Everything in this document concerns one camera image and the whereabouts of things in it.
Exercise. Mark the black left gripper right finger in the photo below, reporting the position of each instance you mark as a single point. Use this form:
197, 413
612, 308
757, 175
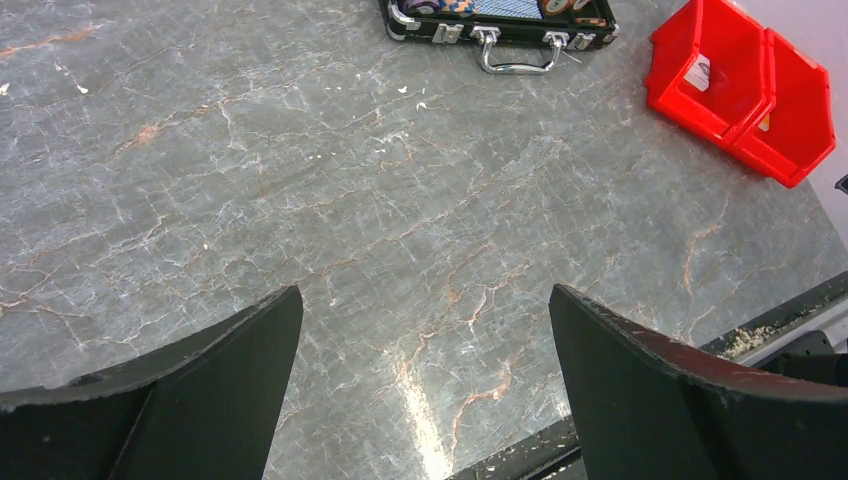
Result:
646, 406

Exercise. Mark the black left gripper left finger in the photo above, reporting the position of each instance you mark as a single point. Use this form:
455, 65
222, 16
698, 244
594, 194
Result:
203, 407

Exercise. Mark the white card in bin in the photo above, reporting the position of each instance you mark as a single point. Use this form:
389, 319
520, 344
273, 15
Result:
698, 75

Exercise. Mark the blue playing card deck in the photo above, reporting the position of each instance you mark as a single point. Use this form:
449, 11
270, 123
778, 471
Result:
524, 9

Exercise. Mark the red double plastic bin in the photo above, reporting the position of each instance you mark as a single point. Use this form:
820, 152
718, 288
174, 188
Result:
768, 104

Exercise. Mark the black poker chip case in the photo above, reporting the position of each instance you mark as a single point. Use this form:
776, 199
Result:
586, 26

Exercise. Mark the green orange chip row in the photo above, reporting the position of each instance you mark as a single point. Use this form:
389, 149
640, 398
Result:
550, 8

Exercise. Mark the pink white chip row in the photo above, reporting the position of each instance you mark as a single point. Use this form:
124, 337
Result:
420, 7

